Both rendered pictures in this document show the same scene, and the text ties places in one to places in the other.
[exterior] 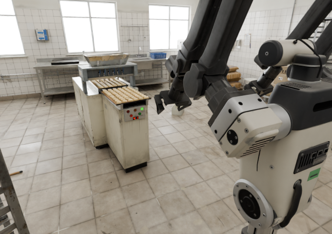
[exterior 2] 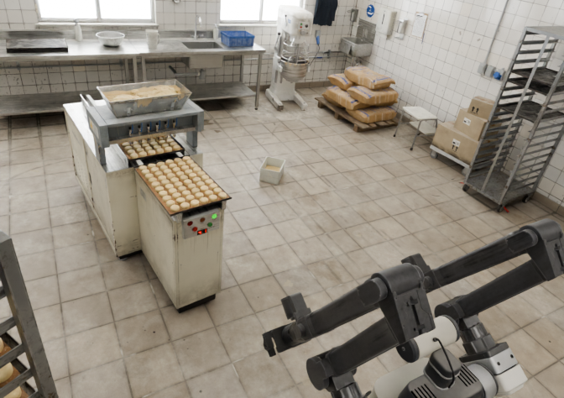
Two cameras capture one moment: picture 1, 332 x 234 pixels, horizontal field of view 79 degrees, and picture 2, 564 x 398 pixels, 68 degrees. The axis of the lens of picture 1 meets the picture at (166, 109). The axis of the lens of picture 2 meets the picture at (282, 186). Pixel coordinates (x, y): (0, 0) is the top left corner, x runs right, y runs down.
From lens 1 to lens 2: 0.79 m
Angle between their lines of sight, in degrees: 13
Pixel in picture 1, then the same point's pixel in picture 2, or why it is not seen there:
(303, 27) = (461, 270)
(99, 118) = (127, 210)
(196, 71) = (324, 374)
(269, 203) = not seen: outside the picture
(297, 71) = (431, 371)
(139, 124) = (207, 238)
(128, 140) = (186, 266)
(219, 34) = (352, 358)
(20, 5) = not seen: outside the picture
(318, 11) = (477, 265)
